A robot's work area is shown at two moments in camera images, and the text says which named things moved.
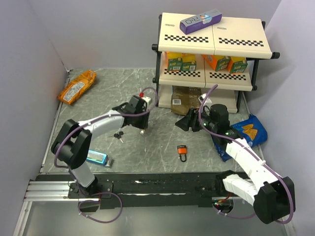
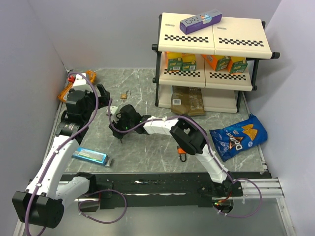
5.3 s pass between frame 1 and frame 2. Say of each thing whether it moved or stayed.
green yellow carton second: stayed
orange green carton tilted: stayed
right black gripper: moved
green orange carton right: stayed
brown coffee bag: stayed
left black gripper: moved
